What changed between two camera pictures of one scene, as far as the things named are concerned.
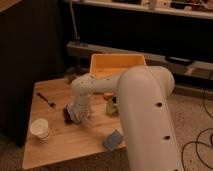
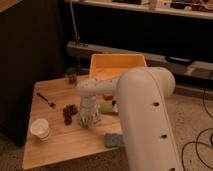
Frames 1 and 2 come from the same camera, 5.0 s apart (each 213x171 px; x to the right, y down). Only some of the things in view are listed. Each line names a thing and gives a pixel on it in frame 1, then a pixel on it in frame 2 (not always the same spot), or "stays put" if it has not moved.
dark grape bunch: x=67 y=115 stays put
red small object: x=107 y=96 stays put
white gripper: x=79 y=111 -> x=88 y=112
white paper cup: x=40 y=128 stays put
